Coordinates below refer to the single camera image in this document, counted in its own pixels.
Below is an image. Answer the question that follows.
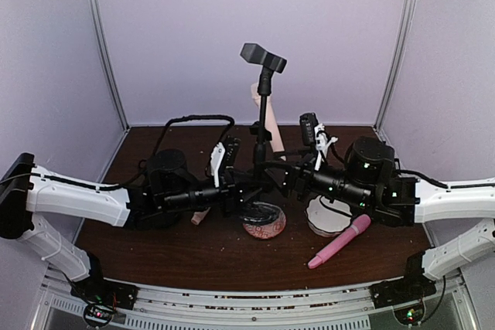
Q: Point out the right aluminium frame post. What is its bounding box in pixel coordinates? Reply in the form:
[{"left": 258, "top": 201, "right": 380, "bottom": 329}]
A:
[{"left": 374, "top": 0, "right": 417, "bottom": 133}]

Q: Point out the pink microphone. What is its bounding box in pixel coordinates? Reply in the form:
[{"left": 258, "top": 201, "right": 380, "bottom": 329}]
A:
[{"left": 307, "top": 214, "right": 371, "bottom": 269}]

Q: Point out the front aluminium rail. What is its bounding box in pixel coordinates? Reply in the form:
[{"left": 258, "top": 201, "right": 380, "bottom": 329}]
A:
[{"left": 28, "top": 267, "right": 480, "bottom": 329}]

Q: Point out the cream microphone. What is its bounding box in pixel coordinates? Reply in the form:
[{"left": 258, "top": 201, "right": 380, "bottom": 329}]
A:
[
  {"left": 251, "top": 83, "right": 285, "bottom": 153},
  {"left": 190, "top": 208, "right": 210, "bottom": 226}
]

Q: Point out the white scalloped bowl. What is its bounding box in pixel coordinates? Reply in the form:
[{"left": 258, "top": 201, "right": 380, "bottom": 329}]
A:
[{"left": 306, "top": 196, "right": 352, "bottom": 238}]

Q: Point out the black mic stand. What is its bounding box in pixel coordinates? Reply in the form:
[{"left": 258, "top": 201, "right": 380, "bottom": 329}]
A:
[
  {"left": 147, "top": 212, "right": 181, "bottom": 230},
  {"left": 240, "top": 43, "right": 287, "bottom": 225},
  {"left": 249, "top": 121, "right": 272, "bottom": 144}
]

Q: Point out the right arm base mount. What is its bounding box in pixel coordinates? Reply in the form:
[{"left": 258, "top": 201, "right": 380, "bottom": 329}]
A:
[{"left": 369, "top": 277, "right": 436, "bottom": 327}]

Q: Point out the red patterned dish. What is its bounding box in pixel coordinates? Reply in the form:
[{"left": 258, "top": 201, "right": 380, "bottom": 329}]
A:
[{"left": 243, "top": 208, "right": 286, "bottom": 240}]

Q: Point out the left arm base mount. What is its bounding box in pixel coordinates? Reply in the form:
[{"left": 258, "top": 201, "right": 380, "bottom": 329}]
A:
[{"left": 68, "top": 279, "right": 138, "bottom": 329}]

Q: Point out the left aluminium frame post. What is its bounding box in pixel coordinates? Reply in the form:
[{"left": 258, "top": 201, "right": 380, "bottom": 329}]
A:
[{"left": 88, "top": 0, "right": 130, "bottom": 131}]

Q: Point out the aluminium frame post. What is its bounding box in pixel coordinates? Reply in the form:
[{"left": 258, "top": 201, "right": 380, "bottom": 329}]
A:
[
  {"left": 374, "top": 0, "right": 417, "bottom": 133},
  {"left": 88, "top": 0, "right": 130, "bottom": 131}
]

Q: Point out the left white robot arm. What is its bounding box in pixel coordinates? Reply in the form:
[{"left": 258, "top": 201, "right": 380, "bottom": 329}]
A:
[{"left": 1, "top": 149, "right": 278, "bottom": 287}]

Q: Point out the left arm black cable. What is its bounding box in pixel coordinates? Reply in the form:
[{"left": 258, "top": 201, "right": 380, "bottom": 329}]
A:
[{"left": 30, "top": 114, "right": 236, "bottom": 192}]

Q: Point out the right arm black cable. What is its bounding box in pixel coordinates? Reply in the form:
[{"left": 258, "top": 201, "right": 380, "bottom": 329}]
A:
[{"left": 328, "top": 144, "right": 495, "bottom": 192}]

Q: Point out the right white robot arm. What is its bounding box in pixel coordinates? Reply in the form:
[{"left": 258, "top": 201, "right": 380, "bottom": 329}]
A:
[{"left": 259, "top": 137, "right": 494, "bottom": 281}]

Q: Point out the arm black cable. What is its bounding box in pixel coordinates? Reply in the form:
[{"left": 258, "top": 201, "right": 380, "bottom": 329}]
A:
[
  {"left": 328, "top": 144, "right": 495, "bottom": 192},
  {"left": 30, "top": 114, "right": 236, "bottom": 192}
]

